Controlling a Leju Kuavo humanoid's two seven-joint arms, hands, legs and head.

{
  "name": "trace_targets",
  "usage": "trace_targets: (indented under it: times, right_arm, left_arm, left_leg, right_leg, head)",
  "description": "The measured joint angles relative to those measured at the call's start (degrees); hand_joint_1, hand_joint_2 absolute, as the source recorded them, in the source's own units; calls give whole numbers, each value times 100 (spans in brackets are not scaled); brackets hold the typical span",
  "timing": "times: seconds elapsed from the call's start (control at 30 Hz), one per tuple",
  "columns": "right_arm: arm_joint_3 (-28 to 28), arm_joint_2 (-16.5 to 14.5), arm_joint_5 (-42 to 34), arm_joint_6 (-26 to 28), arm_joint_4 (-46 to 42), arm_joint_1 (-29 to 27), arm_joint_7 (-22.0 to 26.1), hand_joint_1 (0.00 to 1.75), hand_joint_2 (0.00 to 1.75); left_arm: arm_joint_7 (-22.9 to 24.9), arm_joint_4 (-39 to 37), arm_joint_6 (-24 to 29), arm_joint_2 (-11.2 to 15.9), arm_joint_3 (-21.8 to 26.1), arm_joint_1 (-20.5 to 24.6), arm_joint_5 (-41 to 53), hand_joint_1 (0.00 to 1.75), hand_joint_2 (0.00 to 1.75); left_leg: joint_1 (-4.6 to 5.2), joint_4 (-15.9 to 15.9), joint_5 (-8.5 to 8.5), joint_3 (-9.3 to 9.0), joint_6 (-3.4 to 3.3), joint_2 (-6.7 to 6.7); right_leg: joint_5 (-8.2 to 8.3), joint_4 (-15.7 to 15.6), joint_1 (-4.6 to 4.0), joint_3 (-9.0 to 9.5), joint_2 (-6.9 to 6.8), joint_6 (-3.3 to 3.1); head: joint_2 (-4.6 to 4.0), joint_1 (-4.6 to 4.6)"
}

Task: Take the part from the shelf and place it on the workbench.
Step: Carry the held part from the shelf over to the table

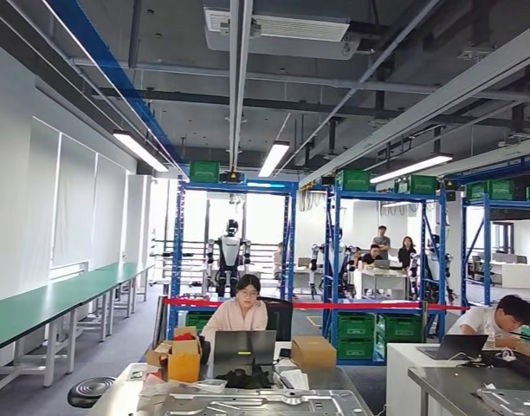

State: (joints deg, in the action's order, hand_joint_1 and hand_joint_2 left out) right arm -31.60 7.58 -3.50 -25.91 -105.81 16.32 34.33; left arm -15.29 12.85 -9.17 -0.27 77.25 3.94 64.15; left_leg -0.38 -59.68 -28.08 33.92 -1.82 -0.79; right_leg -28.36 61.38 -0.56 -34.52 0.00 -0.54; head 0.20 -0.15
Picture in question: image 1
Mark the blue steel shelf rack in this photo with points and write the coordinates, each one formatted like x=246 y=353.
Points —
x=386 y=196
x=487 y=252
x=238 y=186

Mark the long green top workbench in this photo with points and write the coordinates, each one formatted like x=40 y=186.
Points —
x=52 y=298

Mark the white ceiling light bar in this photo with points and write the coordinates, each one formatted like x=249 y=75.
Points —
x=139 y=151
x=273 y=159
x=410 y=168

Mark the black yellow hoist trolley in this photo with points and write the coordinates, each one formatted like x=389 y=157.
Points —
x=232 y=177

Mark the person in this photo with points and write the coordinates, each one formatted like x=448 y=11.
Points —
x=370 y=256
x=235 y=318
x=278 y=261
x=381 y=241
x=407 y=252
x=477 y=324

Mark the white black humanoid robot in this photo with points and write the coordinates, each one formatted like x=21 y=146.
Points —
x=432 y=267
x=343 y=258
x=229 y=252

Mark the black office chair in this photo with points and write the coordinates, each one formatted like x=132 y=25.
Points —
x=280 y=321

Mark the red barrier tape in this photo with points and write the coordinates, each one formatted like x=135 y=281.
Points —
x=334 y=306

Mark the grey laptop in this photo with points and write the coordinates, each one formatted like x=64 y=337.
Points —
x=382 y=264
x=459 y=346
x=243 y=347

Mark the black phone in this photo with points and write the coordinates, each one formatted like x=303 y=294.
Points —
x=284 y=353

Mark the closed brown cardboard box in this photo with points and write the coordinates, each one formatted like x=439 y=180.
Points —
x=312 y=351

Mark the red cloth item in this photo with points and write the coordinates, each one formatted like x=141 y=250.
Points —
x=183 y=337

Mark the black cloth bundle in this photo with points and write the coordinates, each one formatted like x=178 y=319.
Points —
x=243 y=380

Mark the white paper stack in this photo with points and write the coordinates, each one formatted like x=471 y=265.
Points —
x=293 y=380

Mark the ceiling air conditioner cassette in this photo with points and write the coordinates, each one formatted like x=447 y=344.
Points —
x=291 y=29

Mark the open yellow cardboard box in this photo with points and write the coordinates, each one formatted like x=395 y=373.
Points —
x=185 y=362

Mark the silver stamped metal panel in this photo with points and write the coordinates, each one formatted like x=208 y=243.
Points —
x=511 y=405
x=256 y=405

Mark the small open cardboard box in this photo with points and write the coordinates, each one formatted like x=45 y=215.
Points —
x=157 y=356

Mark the white roller blind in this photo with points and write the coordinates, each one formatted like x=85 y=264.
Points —
x=44 y=201
x=109 y=212
x=74 y=201

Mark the clear plastic sheet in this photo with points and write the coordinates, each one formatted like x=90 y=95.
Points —
x=169 y=390

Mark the blue ceiling beam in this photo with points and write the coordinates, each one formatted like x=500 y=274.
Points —
x=96 y=52

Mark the black ribbed round disc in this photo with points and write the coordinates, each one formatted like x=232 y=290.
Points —
x=91 y=390

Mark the black bag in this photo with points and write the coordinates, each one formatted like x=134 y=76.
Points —
x=521 y=364

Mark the white ceiling rail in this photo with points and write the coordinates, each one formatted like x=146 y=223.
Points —
x=238 y=57

